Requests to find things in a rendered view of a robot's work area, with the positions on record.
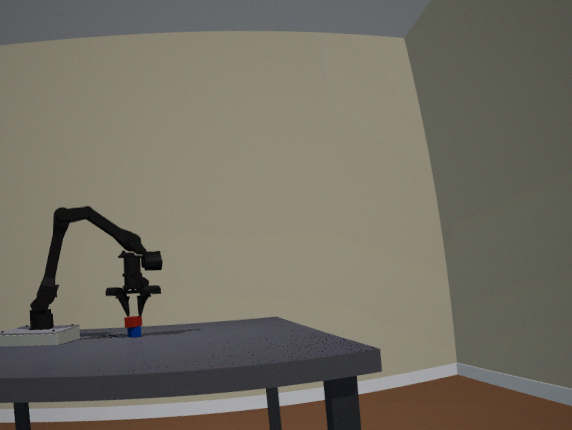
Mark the blue cube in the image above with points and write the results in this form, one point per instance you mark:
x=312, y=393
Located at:
x=134, y=332

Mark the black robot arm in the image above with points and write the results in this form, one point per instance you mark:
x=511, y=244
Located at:
x=40, y=316

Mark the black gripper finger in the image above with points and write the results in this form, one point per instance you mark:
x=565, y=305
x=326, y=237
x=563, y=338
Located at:
x=124, y=301
x=141, y=301

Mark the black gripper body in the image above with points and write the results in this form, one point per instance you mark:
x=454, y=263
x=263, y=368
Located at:
x=132, y=281

